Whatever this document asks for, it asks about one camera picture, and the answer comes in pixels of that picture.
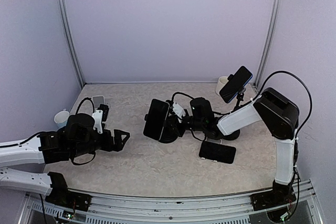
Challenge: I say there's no aluminium frame post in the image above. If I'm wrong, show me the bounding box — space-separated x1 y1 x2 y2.
57 0 86 88
254 0 281 89

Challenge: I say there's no black phone landscape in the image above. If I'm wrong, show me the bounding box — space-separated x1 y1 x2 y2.
198 141 236 164

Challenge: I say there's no white folding phone stand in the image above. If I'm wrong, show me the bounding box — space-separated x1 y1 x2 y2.
92 95 108 110

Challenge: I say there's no light blue cup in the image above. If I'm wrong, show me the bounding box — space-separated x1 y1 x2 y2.
54 110 70 129

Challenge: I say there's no right aluminium frame post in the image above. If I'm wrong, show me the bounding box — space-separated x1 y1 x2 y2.
254 0 281 89

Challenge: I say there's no left aluminium frame post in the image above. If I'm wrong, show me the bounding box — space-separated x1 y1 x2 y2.
57 0 86 88

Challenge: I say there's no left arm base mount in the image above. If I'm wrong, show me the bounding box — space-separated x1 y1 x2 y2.
45 191 92 212

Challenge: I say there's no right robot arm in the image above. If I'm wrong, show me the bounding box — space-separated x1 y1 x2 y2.
167 88 299 205

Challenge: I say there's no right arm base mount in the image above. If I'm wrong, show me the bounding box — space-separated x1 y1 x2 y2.
250 182 297 211

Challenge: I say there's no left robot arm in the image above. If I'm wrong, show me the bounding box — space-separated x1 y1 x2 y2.
1 113 130 206

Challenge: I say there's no white cup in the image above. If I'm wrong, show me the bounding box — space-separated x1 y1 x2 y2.
215 76 228 95

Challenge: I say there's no white phone stand right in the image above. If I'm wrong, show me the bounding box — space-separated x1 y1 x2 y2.
198 138 225 163

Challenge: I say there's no black phone blue edge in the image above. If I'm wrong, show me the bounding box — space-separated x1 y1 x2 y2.
219 66 253 103

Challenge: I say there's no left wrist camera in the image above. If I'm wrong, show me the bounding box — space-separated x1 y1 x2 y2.
92 104 109 134

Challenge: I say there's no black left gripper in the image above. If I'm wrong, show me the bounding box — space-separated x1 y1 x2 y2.
71 129 130 157

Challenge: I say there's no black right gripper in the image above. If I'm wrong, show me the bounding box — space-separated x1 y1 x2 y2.
161 114 205 137

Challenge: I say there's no front aluminium rail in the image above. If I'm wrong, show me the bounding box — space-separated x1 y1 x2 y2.
18 180 323 224

